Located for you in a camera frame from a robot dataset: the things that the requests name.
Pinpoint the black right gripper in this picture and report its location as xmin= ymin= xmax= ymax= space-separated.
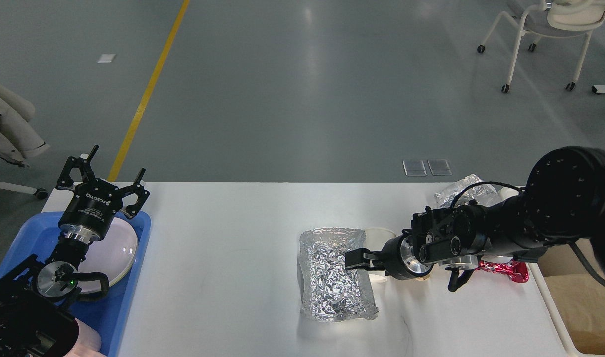
xmin=344 ymin=234 xmax=432 ymax=280

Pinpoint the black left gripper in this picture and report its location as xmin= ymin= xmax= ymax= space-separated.
xmin=55 ymin=145 xmax=150 ymax=242

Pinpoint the foil tray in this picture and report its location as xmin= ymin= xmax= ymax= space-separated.
xmin=298 ymin=227 xmax=379 ymax=322

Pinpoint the pink plate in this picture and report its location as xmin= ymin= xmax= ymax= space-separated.
xmin=79 ymin=218 xmax=139 ymax=273

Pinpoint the foil bag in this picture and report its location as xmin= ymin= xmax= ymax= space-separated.
xmin=434 ymin=174 xmax=502 ymax=208

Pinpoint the pink mug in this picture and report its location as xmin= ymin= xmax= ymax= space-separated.
xmin=67 ymin=318 xmax=106 ymax=357

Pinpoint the brown paper bag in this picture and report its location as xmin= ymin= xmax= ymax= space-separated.
xmin=545 ymin=274 xmax=605 ymax=355

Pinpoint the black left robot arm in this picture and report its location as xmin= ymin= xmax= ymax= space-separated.
xmin=0 ymin=145 xmax=150 ymax=357

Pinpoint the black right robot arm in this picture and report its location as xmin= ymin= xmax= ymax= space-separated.
xmin=344 ymin=145 xmax=605 ymax=292

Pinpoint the lying white paper cup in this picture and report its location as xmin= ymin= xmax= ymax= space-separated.
xmin=364 ymin=227 xmax=397 ymax=283

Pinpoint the white chair with jacket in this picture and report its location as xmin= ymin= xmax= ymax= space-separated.
xmin=0 ymin=181 xmax=49 ymax=200

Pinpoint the blue plastic tray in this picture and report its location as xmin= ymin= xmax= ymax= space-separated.
xmin=0 ymin=212 xmax=152 ymax=357

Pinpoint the light green plate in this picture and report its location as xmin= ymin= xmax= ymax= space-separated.
xmin=78 ymin=267 xmax=132 ymax=296

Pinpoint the floor outlet plate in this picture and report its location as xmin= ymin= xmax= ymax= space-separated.
xmin=402 ymin=160 xmax=427 ymax=177
xmin=427 ymin=159 xmax=453 ymax=176

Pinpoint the white paper on floor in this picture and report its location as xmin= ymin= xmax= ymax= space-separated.
xmin=97 ymin=54 xmax=116 ymax=64

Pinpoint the crushed red can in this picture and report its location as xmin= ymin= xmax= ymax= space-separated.
xmin=478 ymin=260 xmax=529 ymax=283

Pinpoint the cream plastic bin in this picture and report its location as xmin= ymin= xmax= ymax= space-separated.
xmin=375 ymin=245 xmax=590 ymax=357

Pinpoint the white rolling chair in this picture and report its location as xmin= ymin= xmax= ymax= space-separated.
xmin=477 ymin=0 xmax=605 ymax=93

